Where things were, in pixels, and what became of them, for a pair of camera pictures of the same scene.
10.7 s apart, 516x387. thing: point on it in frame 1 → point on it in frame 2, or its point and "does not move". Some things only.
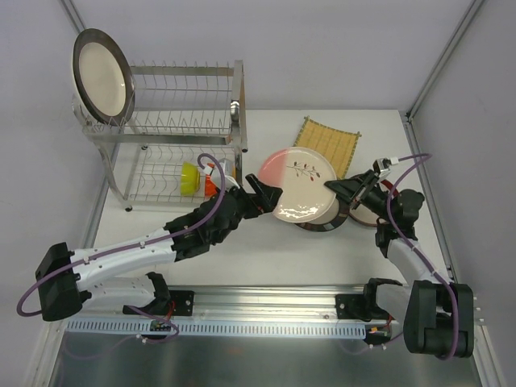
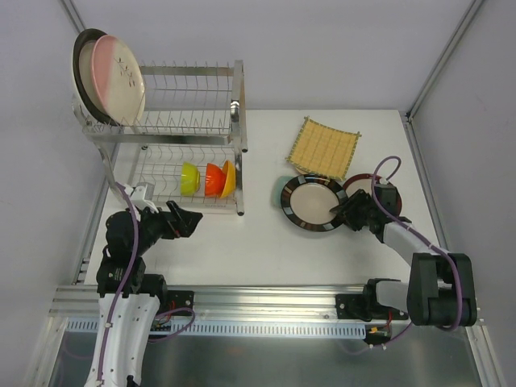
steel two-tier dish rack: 187,132 does not move
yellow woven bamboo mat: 338,147 does not move
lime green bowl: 190,179 does not move
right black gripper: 361,192 → 355,210
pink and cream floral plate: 301,174 → 118,80
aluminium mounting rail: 274,301 does not move
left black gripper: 250,201 → 174,220
